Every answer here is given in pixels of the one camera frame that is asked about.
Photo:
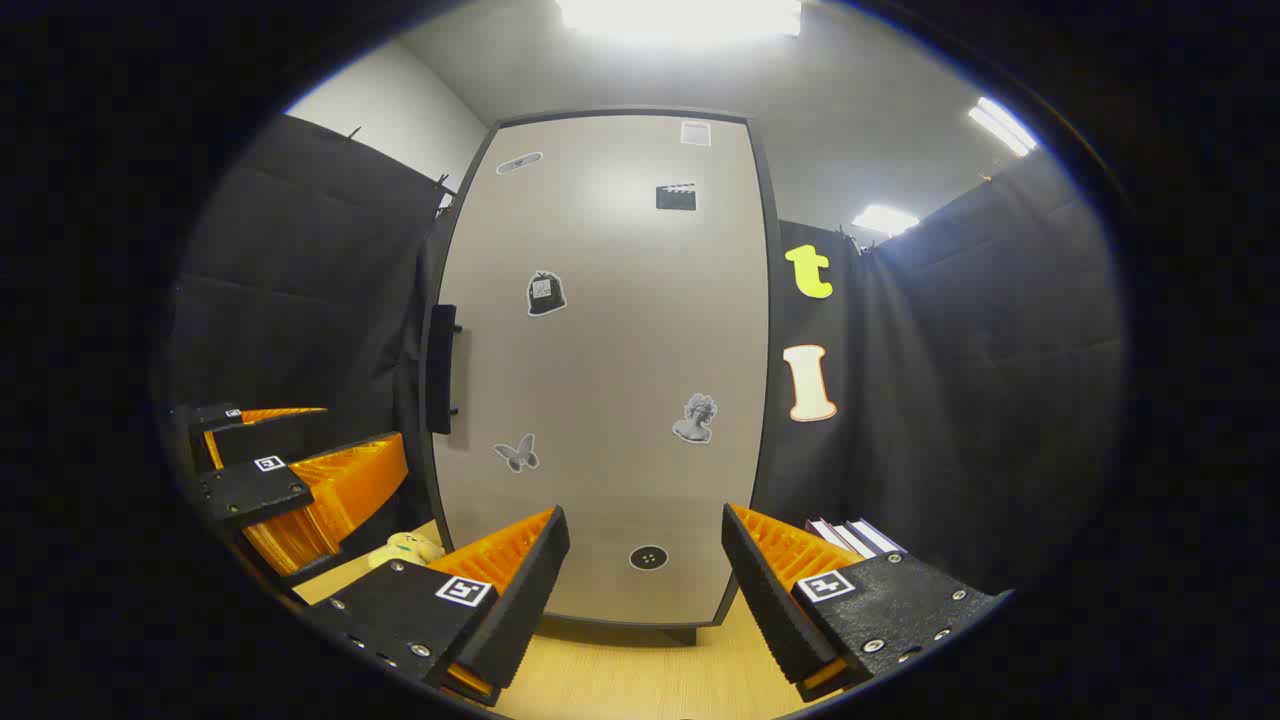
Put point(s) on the pale spine book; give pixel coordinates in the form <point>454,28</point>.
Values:
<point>878,535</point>

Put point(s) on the cream plush toy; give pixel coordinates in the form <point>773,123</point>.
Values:
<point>405,550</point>

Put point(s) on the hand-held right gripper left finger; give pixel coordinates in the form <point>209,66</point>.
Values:
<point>525,600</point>

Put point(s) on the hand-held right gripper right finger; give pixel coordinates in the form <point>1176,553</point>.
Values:
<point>765,600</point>

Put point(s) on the ceiling light panel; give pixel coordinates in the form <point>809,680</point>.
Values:
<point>885,220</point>
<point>680,18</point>
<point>1002,126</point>

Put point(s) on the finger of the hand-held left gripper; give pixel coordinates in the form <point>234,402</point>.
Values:
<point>255,435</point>
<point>250,492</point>

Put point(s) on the black backdrop cloth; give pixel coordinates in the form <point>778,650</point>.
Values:
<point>950,400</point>

